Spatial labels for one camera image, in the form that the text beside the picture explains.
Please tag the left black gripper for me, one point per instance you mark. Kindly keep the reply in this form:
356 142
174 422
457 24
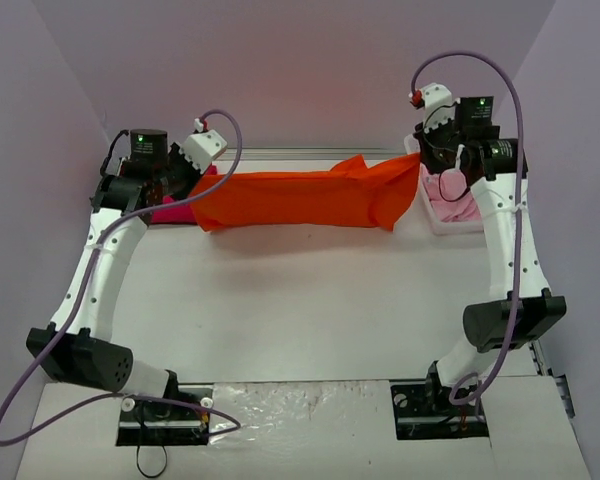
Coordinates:
181 170

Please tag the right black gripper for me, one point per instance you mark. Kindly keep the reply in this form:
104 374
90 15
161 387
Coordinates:
427 150

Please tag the orange t-shirt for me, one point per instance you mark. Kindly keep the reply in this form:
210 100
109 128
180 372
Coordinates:
350 194

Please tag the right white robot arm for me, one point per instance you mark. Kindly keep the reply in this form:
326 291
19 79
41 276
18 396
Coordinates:
521 305

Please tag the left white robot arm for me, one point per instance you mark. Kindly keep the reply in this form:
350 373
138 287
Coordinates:
76 347

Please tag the folded magenta t-shirt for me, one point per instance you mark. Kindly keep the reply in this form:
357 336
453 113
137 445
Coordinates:
180 215

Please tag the pink t-shirt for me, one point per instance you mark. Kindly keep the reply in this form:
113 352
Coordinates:
446 194

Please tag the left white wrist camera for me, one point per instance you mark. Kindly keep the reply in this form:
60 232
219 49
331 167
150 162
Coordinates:
202 149

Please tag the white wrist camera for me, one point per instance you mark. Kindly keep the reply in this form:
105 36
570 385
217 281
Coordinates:
437 104
202 149

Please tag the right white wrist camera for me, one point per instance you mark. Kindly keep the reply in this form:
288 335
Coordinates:
437 104

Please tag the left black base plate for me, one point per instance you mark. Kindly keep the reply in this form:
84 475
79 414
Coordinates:
153 424

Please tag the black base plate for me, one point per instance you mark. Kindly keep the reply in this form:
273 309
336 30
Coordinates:
415 419
153 424

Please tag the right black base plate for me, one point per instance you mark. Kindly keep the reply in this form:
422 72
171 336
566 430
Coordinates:
415 419

